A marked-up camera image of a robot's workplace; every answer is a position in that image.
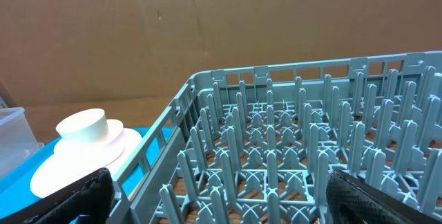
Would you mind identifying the pink plate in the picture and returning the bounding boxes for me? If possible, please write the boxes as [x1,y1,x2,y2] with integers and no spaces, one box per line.
[30,128,142,198]

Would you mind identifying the teal plastic tray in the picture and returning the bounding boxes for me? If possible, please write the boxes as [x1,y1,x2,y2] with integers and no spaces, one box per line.
[1,128,172,218]

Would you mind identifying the clear plastic bin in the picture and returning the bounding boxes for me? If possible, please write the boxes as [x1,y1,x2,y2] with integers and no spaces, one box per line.
[0,107,43,178]

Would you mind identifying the pale green cup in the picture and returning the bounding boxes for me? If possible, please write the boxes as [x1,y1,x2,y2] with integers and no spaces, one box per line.
[56,109,108,144]

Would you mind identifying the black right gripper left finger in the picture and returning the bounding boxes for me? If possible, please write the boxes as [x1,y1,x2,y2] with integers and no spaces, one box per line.
[1,167,115,224]

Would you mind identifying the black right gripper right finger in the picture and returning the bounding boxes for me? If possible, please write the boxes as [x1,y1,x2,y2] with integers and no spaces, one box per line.
[326,169,441,224]

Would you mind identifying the grey dishwasher rack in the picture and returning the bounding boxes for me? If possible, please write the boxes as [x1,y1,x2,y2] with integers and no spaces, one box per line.
[108,51,441,223]

